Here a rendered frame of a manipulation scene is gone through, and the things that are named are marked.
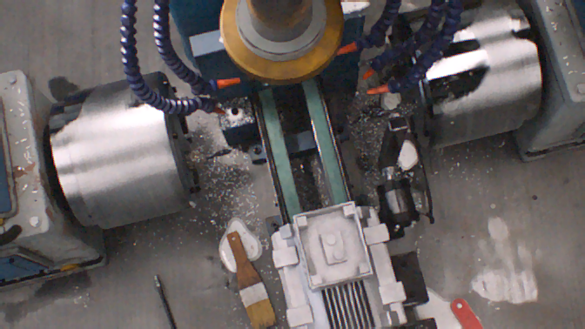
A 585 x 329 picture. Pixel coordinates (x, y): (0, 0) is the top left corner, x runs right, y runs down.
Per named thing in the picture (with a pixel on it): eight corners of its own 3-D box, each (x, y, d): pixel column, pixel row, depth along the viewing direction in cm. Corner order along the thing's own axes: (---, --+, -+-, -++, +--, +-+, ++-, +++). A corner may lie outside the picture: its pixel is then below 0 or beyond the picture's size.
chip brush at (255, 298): (219, 237, 161) (219, 237, 160) (243, 228, 161) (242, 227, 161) (255, 333, 156) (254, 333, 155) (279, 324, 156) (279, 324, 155)
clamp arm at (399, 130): (375, 160, 144) (386, 115, 119) (392, 156, 144) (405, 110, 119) (380, 178, 143) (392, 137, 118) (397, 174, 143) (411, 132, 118)
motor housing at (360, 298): (274, 245, 148) (266, 226, 130) (373, 220, 149) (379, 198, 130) (299, 352, 143) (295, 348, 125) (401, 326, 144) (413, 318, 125)
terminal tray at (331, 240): (292, 224, 134) (291, 216, 127) (353, 209, 134) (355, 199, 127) (310, 294, 130) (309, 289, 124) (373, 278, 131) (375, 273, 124)
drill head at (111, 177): (16, 137, 156) (-40, 93, 132) (198, 93, 157) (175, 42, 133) (36, 260, 150) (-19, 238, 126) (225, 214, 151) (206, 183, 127)
